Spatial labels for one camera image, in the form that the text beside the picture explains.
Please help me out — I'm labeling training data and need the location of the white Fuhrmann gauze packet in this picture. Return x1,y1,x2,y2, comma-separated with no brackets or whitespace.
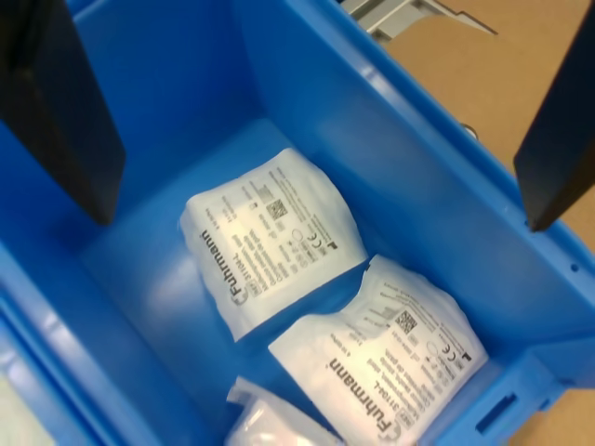
178,147,370,344
268,254,489,446

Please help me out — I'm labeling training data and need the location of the blue plastic bin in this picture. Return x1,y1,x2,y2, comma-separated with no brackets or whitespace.
0,296,108,446
0,0,595,446

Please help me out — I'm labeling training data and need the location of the short aluminium profile piece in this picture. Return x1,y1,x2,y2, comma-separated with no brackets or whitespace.
343,0,498,43

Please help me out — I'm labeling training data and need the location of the white gauze in clear bag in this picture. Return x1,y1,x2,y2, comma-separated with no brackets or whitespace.
225,375,345,446

